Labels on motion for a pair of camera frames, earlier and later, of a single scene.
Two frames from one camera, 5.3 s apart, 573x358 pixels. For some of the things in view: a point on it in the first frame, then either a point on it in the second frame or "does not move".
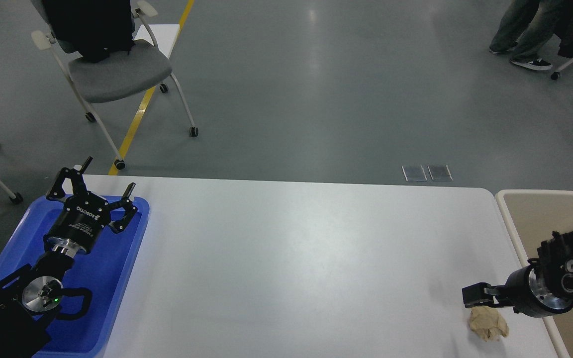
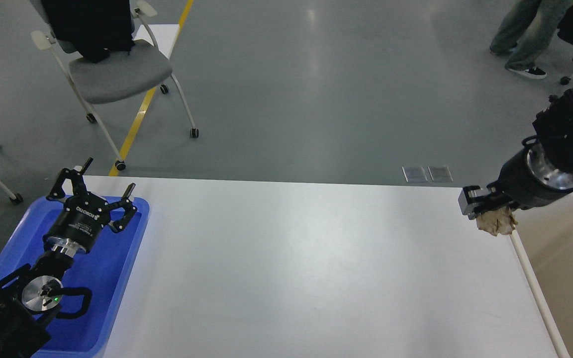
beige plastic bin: x=535 y=215 does not move
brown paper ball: x=488 y=322 to x=500 y=221
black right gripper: x=527 y=292 to x=528 y=179
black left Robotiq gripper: x=79 y=224 does not move
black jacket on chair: x=94 y=29 does not move
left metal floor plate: x=414 y=173 does not move
